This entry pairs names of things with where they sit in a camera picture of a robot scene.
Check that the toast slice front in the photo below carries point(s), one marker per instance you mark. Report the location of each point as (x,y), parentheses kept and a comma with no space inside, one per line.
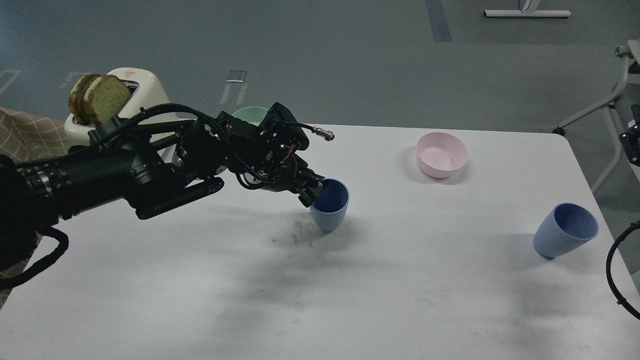
(104,98)

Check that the grey floor plate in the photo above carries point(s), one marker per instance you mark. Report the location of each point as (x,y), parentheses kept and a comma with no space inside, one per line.
(236,76)

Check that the beige checked cloth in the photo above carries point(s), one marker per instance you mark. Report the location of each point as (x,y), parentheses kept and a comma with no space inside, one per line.
(27,137)

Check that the toast slice back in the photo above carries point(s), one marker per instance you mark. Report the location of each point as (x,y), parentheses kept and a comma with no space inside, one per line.
(76,97)

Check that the white chair frame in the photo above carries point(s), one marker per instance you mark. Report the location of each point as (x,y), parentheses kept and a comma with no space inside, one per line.
(620,111)

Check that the green bowl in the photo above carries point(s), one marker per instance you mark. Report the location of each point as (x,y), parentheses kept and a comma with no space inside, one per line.
(254,114)

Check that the toast slice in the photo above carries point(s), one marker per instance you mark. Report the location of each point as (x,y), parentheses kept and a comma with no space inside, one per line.
(76,97)
(104,98)

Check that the pink bowl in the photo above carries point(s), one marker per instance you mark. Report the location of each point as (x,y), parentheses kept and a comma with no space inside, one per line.
(440,155)

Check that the blue cup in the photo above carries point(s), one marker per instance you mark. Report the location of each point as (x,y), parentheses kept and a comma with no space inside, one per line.
(329,210)
(565,228)

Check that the cream toaster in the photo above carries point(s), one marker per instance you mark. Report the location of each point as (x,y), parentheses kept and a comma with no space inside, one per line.
(147,91)

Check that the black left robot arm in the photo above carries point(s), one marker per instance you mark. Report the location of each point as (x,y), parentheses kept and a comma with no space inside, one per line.
(162,158)

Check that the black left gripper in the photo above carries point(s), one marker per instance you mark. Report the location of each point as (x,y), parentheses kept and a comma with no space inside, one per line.
(265,157)

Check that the white table leg base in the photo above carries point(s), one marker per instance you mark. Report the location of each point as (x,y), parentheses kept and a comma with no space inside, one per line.
(527,9)

